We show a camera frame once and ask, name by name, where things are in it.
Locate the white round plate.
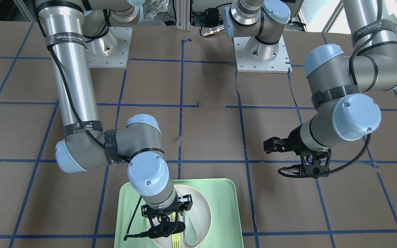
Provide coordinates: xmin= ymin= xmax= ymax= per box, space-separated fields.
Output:
xmin=143 ymin=179 xmax=212 ymax=248

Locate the light green tray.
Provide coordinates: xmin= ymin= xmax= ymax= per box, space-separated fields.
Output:
xmin=114 ymin=178 xmax=244 ymax=248

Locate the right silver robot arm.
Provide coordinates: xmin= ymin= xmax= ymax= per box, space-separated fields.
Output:
xmin=33 ymin=0 xmax=193 ymax=219

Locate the aluminium frame post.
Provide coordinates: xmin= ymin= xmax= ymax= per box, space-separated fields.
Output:
xmin=174 ymin=0 xmax=191 ymax=32

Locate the yellow plastic fork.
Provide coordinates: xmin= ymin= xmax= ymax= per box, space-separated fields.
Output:
xmin=170 ymin=212 xmax=181 ymax=248

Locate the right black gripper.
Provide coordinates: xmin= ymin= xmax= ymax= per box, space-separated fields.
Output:
xmin=141 ymin=194 xmax=193 ymax=218

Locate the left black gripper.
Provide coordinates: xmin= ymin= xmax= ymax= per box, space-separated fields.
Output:
xmin=263 ymin=125 xmax=311 ymax=155

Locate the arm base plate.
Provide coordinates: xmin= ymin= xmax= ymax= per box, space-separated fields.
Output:
xmin=233 ymin=36 xmax=292 ymax=73
xmin=85 ymin=27 xmax=133 ymax=69

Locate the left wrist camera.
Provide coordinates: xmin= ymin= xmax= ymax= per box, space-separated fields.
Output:
xmin=278 ymin=149 xmax=334 ymax=178

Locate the black power brick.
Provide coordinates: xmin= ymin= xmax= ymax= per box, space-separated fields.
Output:
xmin=203 ymin=8 xmax=220 ymax=27

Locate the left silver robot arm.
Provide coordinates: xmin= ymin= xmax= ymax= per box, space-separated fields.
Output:
xmin=263 ymin=0 xmax=397 ymax=154

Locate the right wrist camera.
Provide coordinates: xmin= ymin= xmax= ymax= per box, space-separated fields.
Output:
xmin=123 ymin=212 xmax=186 ymax=241

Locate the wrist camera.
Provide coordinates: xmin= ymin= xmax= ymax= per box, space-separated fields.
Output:
xmin=278 ymin=149 xmax=334 ymax=178
xmin=123 ymin=212 xmax=186 ymax=241

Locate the green plastic spoon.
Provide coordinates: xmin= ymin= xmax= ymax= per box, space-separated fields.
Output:
xmin=183 ymin=208 xmax=198 ymax=246

